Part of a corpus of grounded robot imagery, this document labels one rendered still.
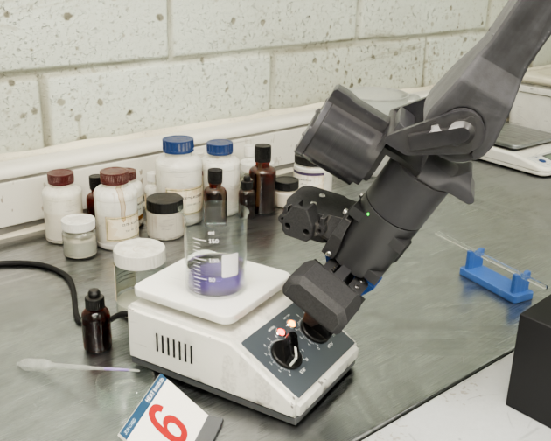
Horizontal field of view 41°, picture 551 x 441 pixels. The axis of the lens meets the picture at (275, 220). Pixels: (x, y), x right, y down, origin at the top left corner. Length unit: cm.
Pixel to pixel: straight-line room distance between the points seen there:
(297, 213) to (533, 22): 24
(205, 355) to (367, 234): 19
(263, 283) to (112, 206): 35
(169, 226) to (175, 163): 10
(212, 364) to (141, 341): 9
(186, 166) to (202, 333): 45
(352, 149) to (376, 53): 99
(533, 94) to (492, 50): 118
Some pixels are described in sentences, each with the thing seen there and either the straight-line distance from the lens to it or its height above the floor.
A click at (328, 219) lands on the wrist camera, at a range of 65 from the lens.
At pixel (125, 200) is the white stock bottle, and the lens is 102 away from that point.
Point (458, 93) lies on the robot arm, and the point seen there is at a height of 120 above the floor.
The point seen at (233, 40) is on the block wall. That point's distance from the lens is 131.
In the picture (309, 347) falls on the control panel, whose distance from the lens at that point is 72.
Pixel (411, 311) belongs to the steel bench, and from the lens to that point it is 90.
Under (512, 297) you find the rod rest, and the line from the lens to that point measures 95.
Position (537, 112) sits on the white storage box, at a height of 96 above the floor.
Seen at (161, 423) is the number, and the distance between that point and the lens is 65.
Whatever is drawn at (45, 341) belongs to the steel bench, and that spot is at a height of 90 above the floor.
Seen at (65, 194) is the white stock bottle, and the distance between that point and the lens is 106.
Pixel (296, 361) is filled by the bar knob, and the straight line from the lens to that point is 69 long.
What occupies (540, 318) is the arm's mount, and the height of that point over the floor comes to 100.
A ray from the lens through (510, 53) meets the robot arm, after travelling 59.
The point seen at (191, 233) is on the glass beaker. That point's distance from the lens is 68.
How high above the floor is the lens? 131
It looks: 21 degrees down
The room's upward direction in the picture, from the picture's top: 1 degrees clockwise
